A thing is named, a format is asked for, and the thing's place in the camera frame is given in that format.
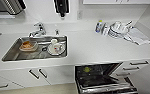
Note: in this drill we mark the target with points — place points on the yellow bowl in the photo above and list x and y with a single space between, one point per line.
87 69

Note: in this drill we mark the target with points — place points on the stainless steel dishwasher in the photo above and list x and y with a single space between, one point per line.
101 80

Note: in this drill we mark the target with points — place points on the white cup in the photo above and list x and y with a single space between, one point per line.
56 48

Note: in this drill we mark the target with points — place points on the blue dish soap bottle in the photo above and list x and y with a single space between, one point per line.
98 27

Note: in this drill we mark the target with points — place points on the small clear glass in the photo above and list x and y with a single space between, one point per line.
105 29

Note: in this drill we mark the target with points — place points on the chrome sink faucet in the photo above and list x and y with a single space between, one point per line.
39 29

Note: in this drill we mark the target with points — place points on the orange bowl in sink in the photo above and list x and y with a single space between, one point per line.
28 46

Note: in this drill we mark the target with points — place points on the stack of white dishes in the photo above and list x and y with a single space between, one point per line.
119 30

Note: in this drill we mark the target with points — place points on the white dish cloth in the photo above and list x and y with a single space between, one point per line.
137 37

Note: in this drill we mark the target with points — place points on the steel kitchen sink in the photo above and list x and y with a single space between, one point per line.
11 55

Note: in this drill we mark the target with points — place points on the white drawer unit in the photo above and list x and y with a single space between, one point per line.
1 83
137 66

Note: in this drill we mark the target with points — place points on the steel paper towel dispenser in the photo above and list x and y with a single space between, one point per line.
9 6

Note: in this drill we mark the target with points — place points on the white wall outlet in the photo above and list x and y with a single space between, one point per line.
79 14

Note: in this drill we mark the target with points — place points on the black wall soap dispenser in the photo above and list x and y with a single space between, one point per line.
61 7

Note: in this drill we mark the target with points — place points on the white wall cabinet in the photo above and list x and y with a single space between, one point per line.
121 1

